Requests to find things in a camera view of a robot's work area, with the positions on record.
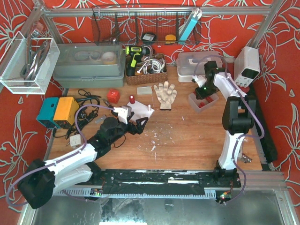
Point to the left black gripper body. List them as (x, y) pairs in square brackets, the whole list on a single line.
[(131, 125)]

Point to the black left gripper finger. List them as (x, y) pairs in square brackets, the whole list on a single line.
[(140, 124), (130, 116)]

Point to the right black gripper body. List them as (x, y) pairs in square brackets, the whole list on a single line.
[(203, 93)]

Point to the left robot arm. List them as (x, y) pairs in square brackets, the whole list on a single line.
[(43, 179)]

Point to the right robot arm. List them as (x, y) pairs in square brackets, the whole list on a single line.
[(238, 115)]

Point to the small clear plastic bin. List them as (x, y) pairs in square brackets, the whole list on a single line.
[(194, 102)]

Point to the white rectangular block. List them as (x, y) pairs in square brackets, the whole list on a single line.
[(145, 90)]

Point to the orange cube power adapter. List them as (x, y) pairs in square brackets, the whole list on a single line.
[(113, 96)]

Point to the clear lidded plastic container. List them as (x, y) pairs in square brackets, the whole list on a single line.
[(187, 61)]

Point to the white knit work glove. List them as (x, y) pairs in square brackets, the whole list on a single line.
[(166, 95)]

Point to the white bench power supply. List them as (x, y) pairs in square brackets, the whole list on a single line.
[(246, 66)]

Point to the woven wicker basket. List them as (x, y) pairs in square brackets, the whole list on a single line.
[(154, 72)]

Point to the black and green drill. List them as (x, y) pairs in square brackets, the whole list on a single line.
[(135, 53)]

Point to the yellow tape measure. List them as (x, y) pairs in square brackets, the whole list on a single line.
[(170, 39)]

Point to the teal flat box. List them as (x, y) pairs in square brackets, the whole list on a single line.
[(187, 28)]

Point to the grey plastic storage box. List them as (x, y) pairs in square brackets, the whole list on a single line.
[(87, 65)]

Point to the yellow teal soldering station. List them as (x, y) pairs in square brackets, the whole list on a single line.
[(58, 112)]

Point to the white peg base plate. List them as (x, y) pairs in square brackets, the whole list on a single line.
[(140, 110)]

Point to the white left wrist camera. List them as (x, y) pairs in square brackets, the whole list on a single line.
[(124, 113)]

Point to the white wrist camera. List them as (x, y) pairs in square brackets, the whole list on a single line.
[(124, 113), (199, 80)]

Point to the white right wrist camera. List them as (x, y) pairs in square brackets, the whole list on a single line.
[(199, 80)]

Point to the white wall plug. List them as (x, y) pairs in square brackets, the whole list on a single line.
[(75, 140)]

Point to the clear acrylic wall box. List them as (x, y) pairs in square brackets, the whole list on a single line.
[(26, 67)]

